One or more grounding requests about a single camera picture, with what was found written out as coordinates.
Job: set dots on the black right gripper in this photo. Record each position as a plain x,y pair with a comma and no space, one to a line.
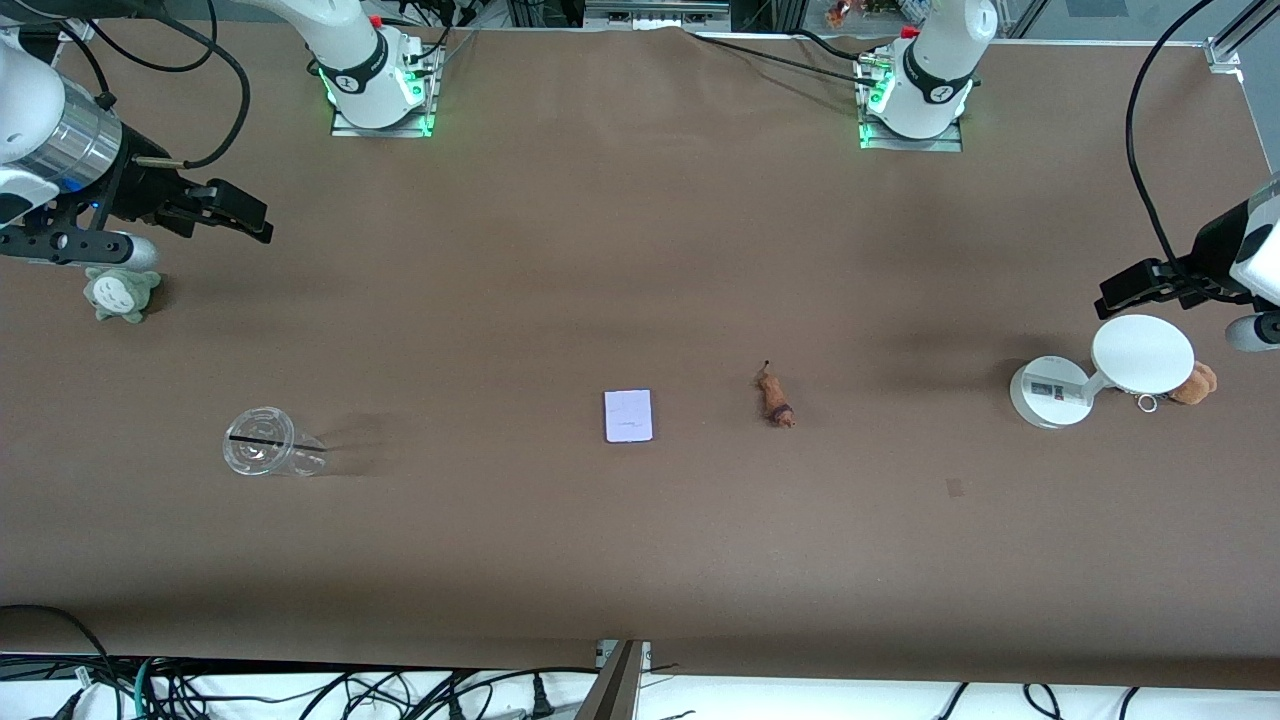
143,188

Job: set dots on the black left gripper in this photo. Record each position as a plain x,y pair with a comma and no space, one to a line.
1213,247

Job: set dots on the brown lion statue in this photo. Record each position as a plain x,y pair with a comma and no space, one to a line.
776,400

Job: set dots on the white phone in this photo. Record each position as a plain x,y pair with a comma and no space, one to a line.
628,416

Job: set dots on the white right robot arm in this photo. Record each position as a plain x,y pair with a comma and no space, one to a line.
372,62

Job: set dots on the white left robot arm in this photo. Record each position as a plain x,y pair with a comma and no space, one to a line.
930,70

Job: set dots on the grey totoro plush toy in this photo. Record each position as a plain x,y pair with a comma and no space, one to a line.
122,294

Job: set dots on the clear plastic cup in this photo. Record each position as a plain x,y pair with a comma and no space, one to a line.
262,444

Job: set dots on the aluminium corner profile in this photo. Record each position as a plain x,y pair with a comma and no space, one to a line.
1235,45

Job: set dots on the colourful toys in background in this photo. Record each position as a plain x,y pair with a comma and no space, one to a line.
850,10

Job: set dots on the black power plug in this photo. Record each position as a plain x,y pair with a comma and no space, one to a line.
542,700

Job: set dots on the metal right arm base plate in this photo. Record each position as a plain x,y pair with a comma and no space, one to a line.
345,125

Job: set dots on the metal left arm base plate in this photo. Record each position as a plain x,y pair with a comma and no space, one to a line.
880,140

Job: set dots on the aluminium frame rail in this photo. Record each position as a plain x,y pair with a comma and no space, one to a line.
655,10

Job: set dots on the grey metal post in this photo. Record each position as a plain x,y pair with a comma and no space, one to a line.
612,690

